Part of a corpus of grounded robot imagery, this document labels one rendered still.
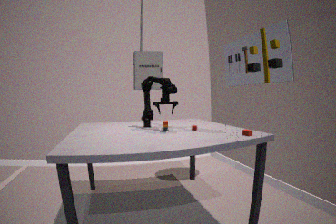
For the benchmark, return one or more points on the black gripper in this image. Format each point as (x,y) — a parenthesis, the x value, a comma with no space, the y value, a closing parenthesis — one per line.
(165,98)

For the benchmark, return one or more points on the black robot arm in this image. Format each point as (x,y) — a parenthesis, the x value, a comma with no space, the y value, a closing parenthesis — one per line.
(167,88)

